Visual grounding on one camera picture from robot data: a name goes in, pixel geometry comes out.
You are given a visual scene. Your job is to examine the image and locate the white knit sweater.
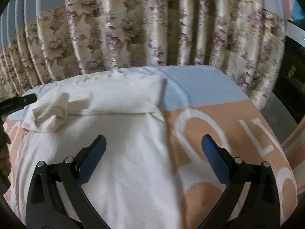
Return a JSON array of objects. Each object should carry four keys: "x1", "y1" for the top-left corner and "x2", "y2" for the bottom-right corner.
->
[{"x1": 15, "y1": 72, "x2": 182, "y2": 228}]

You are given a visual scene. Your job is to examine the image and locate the person's left hand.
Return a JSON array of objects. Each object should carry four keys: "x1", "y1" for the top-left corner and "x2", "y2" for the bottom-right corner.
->
[{"x1": 0, "y1": 126, "x2": 11, "y2": 177}]

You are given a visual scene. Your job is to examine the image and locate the pink striped bedsheet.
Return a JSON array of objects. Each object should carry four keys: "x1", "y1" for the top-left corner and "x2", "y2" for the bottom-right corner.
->
[{"x1": 281, "y1": 121, "x2": 305, "y2": 172}]

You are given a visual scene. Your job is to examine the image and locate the floral and blue curtain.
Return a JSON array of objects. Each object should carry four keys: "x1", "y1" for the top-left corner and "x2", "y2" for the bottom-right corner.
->
[{"x1": 1, "y1": 0, "x2": 285, "y2": 110}]

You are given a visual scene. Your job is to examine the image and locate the orange and blue lettered blanket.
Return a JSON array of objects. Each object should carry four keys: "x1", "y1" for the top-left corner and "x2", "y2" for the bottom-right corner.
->
[{"x1": 4, "y1": 66, "x2": 297, "y2": 228}]

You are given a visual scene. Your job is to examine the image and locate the dark appliance with light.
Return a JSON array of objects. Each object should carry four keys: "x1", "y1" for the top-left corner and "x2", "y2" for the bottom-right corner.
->
[{"x1": 274, "y1": 20, "x2": 304, "y2": 123}]

